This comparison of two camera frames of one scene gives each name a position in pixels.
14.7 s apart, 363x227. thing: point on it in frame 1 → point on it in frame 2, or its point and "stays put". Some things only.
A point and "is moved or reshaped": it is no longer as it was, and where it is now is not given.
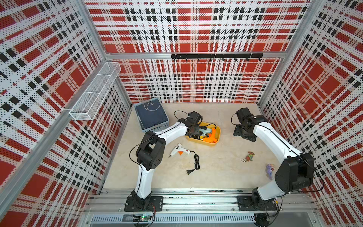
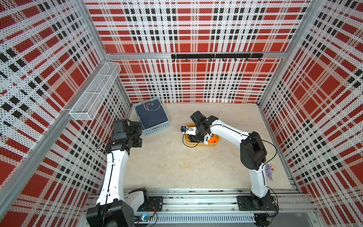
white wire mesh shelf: (88, 105) stays put
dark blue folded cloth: (151, 113) stays put
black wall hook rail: (197, 56) stays put
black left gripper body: (195, 130) → (133, 133)
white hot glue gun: (179, 150) is moved or reshaped
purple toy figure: (270, 168) stays put
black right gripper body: (240, 131) → (200, 134)
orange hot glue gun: (212, 138) stays put
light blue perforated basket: (151, 115) stays put
